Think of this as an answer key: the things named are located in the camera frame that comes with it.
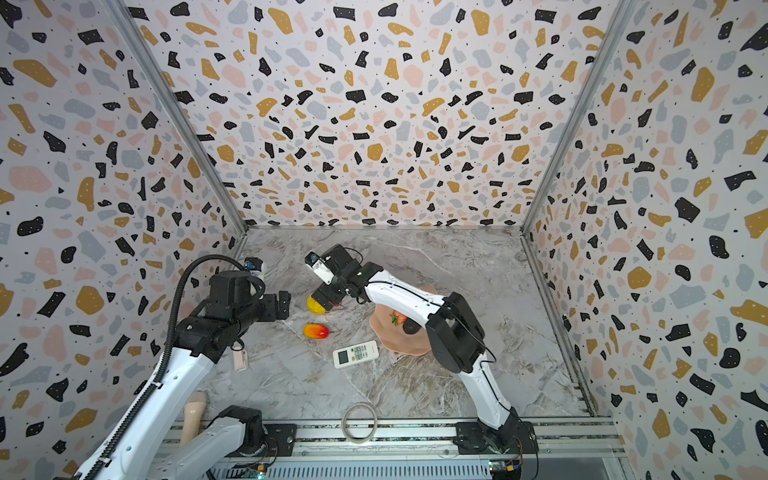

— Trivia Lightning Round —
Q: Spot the black corrugated cable conduit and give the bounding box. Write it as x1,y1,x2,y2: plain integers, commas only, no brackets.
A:
77,253,265,480

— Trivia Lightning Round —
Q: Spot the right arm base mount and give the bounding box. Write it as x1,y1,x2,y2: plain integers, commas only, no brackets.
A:
453,418,539,455

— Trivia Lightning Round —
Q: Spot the clear tape roll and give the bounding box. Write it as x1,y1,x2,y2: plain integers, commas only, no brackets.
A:
340,402,379,445

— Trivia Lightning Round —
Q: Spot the red fake strawberry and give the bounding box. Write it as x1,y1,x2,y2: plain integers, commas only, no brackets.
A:
390,311,408,325

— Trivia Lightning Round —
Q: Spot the dark fake avocado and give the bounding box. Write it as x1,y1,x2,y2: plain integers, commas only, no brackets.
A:
402,318,421,335

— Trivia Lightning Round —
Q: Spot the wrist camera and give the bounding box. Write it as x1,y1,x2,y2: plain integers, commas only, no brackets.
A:
305,252,335,285
243,257,264,275

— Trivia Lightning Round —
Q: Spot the aluminium front rail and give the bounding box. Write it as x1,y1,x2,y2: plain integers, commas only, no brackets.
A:
116,416,637,480

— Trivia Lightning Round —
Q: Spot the white remote control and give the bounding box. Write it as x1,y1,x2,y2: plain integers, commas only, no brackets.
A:
332,340,379,369

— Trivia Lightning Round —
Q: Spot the pink scalloped fruit bowl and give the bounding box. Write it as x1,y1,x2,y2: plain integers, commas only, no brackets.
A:
369,282,442,356

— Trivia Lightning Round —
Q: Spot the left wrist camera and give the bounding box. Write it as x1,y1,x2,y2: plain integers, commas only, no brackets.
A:
243,257,264,275

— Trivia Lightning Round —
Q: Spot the beige wooden handle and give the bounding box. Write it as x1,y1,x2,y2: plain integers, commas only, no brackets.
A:
180,391,208,447

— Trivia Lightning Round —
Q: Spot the yellow fake apple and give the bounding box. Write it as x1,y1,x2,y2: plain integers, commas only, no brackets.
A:
307,296,327,316

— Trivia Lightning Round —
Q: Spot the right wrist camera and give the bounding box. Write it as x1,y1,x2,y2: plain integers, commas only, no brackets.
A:
305,252,335,285

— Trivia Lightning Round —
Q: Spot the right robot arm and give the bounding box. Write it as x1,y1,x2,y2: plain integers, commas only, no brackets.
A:
305,244,520,450

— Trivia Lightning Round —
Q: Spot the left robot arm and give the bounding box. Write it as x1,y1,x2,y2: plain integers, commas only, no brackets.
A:
75,269,291,479

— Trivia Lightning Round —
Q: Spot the small white hanging tag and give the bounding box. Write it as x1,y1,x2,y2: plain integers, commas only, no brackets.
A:
233,348,249,372

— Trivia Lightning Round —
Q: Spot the orange red fake mango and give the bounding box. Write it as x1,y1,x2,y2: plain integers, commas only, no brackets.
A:
303,323,330,340

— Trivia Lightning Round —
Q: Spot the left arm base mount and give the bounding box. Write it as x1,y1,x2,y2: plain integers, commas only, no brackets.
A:
227,423,298,462

